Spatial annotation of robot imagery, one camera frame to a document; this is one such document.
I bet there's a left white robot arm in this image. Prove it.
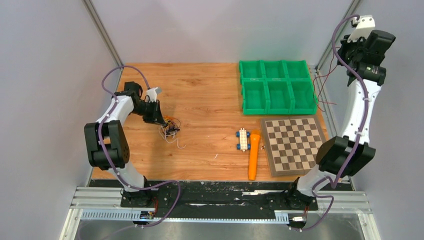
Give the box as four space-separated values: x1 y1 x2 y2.
84 81 168 207

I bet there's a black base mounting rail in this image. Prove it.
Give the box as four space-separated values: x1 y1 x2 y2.
89 179 354 221

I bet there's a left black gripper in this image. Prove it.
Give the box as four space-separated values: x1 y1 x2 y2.
131 99 167 127

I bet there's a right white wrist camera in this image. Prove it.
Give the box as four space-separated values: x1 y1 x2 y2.
347 15 376 43

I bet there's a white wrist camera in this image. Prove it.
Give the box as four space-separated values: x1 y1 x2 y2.
146 87 162 103
347 15 376 43

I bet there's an orange toy microphone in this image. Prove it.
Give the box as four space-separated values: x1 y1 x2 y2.
248 129 261 181

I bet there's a white wire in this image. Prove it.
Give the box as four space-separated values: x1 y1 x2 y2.
158 127 187 149

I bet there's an orange wire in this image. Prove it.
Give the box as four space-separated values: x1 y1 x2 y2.
162 115 178 128

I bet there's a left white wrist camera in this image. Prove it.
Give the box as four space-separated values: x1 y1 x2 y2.
146 87 162 103

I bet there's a white blue toy car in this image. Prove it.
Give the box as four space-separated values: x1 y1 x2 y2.
236 128 251 152

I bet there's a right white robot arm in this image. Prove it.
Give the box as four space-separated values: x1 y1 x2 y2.
284 30 396 209

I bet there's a green plastic bin organizer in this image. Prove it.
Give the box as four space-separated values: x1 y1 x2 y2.
238 60 318 115

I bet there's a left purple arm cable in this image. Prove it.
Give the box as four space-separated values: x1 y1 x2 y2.
100 65 182 235

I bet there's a wooden chessboard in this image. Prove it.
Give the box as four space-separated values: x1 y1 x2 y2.
259 115 326 177

